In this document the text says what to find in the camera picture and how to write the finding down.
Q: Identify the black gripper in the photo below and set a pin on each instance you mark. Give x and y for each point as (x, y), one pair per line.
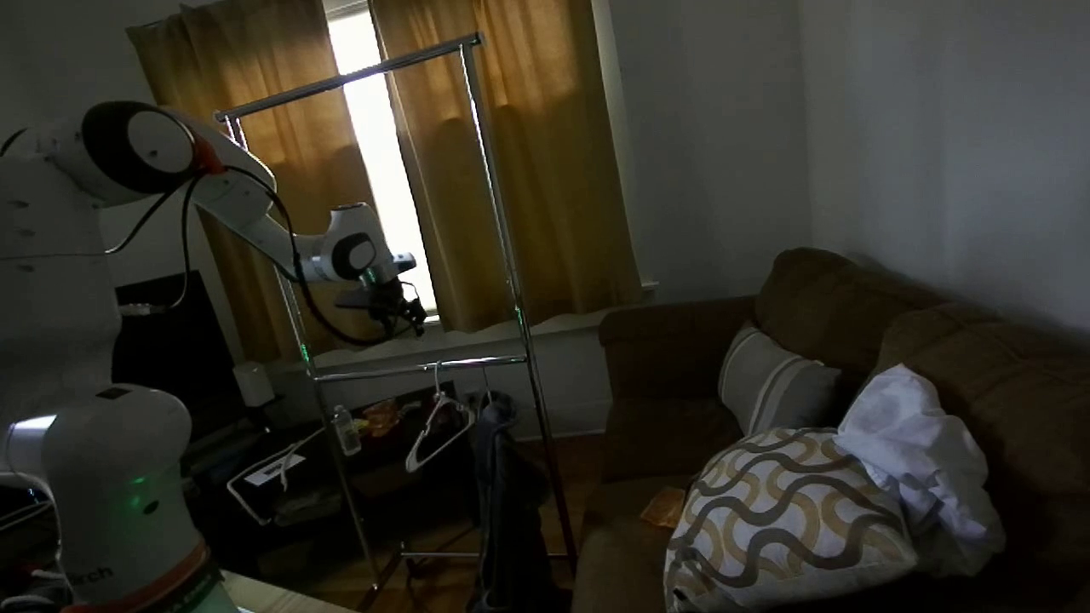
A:
(380, 295)

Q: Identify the white plastic coat hanger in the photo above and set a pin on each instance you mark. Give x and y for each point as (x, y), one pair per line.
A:
(416, 451)

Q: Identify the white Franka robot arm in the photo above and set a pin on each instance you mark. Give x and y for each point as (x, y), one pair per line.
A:
(104, 487)

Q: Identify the chrome metal garment rack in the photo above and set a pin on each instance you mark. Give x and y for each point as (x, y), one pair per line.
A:
(498, 206)

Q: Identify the brown chips bag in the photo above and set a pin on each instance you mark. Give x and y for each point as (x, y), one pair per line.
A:
(382, 420)

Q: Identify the clear plastic water bottle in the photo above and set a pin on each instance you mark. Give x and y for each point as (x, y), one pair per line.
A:
(344, 429)

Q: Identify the small white box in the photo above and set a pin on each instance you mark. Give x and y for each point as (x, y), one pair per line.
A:
(255, 384)

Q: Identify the bright window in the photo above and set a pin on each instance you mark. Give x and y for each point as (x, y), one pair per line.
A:
(380, 136)

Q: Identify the mustard yellow curtain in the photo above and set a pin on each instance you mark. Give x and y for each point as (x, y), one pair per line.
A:
(285, 113)
(531, 171)

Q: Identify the black low table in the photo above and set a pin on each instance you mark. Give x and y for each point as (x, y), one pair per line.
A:
(341, 499)

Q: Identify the dark grey hanging robe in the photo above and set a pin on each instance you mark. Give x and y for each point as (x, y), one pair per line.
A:
(513, 512)

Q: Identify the black tall furniture piece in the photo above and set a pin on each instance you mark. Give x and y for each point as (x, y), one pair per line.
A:
(172, 351)

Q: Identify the orange snack packet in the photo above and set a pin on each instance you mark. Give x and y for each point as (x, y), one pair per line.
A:
(660, 512)

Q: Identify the wave pattern throw pillow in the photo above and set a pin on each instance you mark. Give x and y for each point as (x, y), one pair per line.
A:
(784, 524)

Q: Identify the white crumpled cloth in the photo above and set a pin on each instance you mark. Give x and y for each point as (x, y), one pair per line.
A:
(920, 454)

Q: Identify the brown fabric sofa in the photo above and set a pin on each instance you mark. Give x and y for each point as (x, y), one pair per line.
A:
(999, 377)

